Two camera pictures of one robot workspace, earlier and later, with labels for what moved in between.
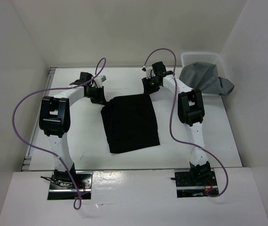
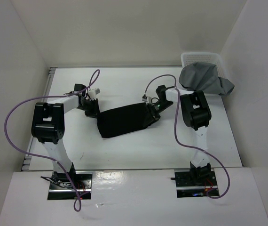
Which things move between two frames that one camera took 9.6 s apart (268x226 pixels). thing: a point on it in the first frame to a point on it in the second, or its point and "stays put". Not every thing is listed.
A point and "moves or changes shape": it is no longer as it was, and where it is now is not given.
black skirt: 130,123 moves or changes shape
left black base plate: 62,187 stays put
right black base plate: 194,183 stays put
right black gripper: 147,89 to 153,115
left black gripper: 101,100 to 95,112
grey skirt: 204,76 stays put
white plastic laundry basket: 214,58 stays put
